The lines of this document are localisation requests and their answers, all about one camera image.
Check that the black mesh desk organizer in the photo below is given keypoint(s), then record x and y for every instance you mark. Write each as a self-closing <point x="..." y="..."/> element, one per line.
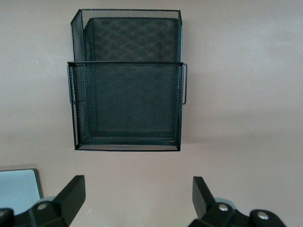
<point x="127" y="106"/>

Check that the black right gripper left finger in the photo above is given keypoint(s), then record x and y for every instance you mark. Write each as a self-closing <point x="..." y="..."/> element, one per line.
<point x="71" y="196"/>

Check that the silver laptop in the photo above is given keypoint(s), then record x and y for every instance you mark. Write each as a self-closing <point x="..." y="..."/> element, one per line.
<point x="16" y="186"/>

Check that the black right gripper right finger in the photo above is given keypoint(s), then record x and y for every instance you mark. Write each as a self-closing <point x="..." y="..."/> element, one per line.
<point x="203" y="201"/>

